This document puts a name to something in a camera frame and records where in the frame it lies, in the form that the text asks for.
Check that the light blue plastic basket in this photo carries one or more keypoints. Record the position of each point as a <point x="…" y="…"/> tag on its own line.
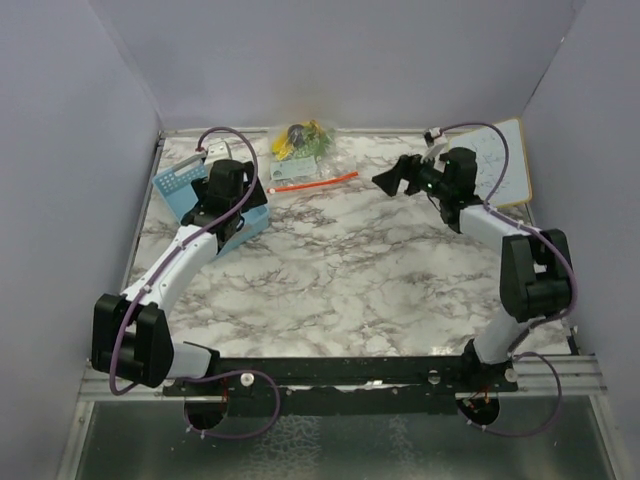
<point x="176" y="190"/>

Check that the small whiteboard wooden frame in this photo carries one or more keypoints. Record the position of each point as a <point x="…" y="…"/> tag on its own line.
<point x="515" y="187"/>

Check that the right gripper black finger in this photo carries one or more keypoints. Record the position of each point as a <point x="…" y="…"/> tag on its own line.
<point x="412" y="168"/>
<point x="389" y="180"/>

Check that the clear zip bag orange seal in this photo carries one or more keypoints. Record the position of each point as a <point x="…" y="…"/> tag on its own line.
<point x="303" y="173"/>

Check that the yellow fake banana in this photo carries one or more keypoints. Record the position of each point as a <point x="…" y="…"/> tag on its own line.
<point x="298" y="140"/>

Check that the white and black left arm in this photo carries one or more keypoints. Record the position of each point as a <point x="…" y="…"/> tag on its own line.
<point x="131" y="339"/>

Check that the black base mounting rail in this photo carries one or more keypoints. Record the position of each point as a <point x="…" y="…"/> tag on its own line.
<point x="341" y="386"/>

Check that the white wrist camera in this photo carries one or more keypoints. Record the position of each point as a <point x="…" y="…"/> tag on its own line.
<point x="436" y="143"/>
<point x="219" y="151"/>

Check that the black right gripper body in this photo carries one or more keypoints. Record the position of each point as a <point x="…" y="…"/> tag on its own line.
<point x="432" y="180"/>

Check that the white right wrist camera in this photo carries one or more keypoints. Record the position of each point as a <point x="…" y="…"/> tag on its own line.
<point x="436" y="143"/>

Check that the green fake lettuce leaf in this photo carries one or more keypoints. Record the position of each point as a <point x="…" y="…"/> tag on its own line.
<point x="320" y="142"/>

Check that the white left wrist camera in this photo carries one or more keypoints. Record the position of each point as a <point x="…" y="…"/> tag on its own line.
<point x="219" y="151"/>

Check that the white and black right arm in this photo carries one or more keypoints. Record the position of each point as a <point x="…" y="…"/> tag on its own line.
<point x="536" y="281"/>

